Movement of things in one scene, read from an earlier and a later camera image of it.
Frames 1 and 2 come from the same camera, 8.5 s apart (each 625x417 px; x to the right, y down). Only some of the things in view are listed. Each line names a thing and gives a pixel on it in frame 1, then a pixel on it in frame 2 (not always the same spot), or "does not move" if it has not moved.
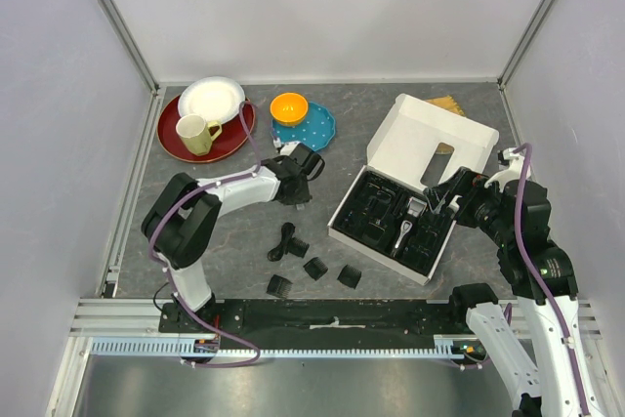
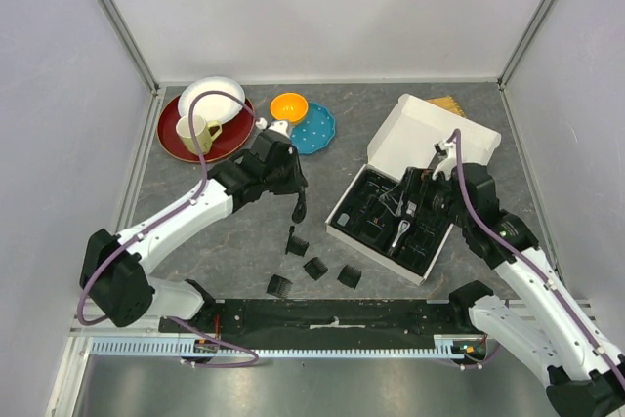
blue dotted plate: x=316 y=131 does not move
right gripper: x=463 y=182 to x=420 y=182
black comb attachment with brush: x=298 y=247 does not move
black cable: x=286 y=231 to x=300 y=209
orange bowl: x=289 y=109 does not move
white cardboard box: x=420 y=145 does not move
